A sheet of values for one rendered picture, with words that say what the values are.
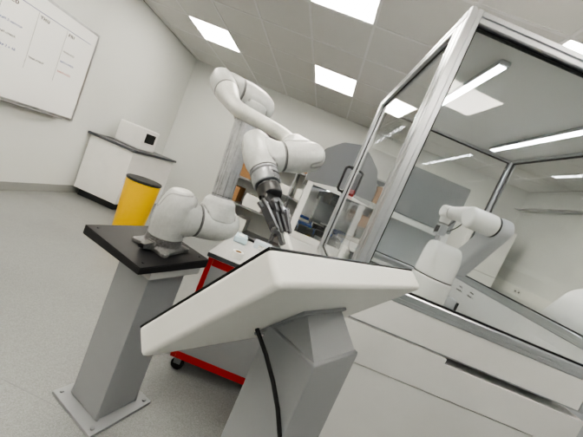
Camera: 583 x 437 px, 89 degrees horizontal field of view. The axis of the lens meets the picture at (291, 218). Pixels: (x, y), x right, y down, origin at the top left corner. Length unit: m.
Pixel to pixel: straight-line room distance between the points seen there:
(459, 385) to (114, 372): 1.35
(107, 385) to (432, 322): 1.34
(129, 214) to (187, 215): 2.67
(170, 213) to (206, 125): 5.05
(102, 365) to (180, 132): 5.32
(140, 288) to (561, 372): 1.57
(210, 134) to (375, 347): 5.54
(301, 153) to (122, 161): 3.90
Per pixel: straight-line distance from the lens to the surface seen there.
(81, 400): 1.81
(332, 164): 2.35
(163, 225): 1.35
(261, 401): 0.63
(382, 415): 1.30
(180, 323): 0.47
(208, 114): 6.34
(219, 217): 1.41
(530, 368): 1.40
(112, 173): 4.80
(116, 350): 1.57
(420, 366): 1.23
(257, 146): 0.95
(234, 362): 1.96
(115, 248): 1.33
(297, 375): 0.56
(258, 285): 0.35
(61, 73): 4.55
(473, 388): 1.34
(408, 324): 1.15
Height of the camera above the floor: 1.27
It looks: 6 degrees down
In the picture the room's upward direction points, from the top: 23 degrees clockwise
